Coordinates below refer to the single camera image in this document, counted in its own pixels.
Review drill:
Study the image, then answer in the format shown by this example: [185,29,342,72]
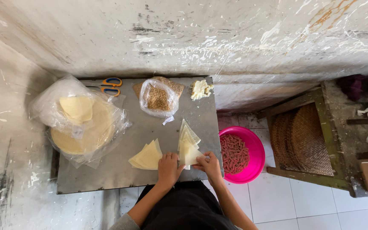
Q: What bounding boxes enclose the person's left hand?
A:
[157,152,186,192]

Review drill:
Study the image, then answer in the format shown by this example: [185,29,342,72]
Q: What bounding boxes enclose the person's right hand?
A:
[193,151,224,186]

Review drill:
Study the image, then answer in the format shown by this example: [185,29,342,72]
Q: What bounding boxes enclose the pale yellow wrapper sheet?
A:
[179,140,206,170]

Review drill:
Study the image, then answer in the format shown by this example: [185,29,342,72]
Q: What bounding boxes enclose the neat pile of triangular wrappers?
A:
[128,138,163,171]

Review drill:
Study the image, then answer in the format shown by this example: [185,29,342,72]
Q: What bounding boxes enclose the heap of red sausage pieces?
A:
[220,134,251,175]

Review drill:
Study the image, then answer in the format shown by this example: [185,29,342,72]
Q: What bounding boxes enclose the person's black apron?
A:
[138,180,239,230]

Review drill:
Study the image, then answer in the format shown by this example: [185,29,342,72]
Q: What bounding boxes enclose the fanned stack of triangular wrappers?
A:
[177,119,201,151]

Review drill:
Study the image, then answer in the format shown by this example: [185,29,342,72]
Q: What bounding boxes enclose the pink plastic bowl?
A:
[218,126,266,185]

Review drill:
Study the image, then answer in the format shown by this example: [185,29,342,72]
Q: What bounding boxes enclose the person's grey sleeve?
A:
[108,213,141,230]

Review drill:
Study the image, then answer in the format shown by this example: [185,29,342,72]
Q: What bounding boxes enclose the brown crumbs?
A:
[147,86,171,112]

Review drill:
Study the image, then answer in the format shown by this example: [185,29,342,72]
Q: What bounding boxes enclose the small clear plastic bag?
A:
[139,79,180,118]

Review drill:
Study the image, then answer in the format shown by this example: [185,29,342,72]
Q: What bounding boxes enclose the pale yellow butter lump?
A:
[190,79,214,101]

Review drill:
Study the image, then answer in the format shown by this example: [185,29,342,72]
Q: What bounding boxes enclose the brown paper sheet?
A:
[132,76,185,100]

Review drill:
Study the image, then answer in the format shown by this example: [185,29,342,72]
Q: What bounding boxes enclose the stack of round pale wrappers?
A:
[50,96,116,156]

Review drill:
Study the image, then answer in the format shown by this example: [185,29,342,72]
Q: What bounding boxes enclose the row of woven bamboo trays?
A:
[269,102,335,177]

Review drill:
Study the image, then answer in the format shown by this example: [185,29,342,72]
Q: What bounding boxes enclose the orange and blue scissors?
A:
[83,77,123,97]

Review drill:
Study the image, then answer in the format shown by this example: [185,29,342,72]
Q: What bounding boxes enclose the green wooden rack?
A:
[257,79,368,198]

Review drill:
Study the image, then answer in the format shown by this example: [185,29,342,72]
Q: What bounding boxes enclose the large clear plastic bag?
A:
[29,75,132,169]

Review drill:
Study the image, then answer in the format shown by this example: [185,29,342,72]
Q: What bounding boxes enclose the dark purple cloth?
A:
[336,74,367,102]

